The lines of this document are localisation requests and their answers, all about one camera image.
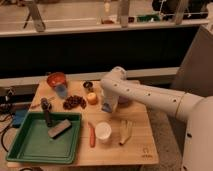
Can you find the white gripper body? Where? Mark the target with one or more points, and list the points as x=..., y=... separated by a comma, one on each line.
x=110, y=98

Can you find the blue sponge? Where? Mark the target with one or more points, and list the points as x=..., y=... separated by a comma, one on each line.
x=106, y=108

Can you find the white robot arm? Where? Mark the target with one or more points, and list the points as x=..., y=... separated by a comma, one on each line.
x=195, y=110

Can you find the purple bowl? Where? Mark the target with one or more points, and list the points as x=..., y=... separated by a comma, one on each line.
x=124, y=101

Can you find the red bowl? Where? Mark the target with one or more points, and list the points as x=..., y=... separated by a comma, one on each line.
x=56, y=78

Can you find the orange apple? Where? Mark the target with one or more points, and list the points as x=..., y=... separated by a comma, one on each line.
x=92, y=98

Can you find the small metal cup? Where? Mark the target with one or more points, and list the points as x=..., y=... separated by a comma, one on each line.
x=88, y=86

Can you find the white cup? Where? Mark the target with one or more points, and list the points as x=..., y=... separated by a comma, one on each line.
x=103, y=132

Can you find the orange carrot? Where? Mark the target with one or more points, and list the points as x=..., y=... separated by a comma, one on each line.
x=92, y=135

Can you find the bunch of dark grapes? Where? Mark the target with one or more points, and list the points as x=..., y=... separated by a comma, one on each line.
x=73, y=102

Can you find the grey rectangular block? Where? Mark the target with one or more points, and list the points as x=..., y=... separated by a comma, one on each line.
x=59, y=128

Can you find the black brush tool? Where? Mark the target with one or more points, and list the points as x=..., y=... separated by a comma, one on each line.
x=46, y=107

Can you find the green plastic tray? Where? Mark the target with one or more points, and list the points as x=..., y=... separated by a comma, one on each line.
x=32, y=144

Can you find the blue box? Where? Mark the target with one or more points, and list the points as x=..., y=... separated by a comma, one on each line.
x=18, y=118

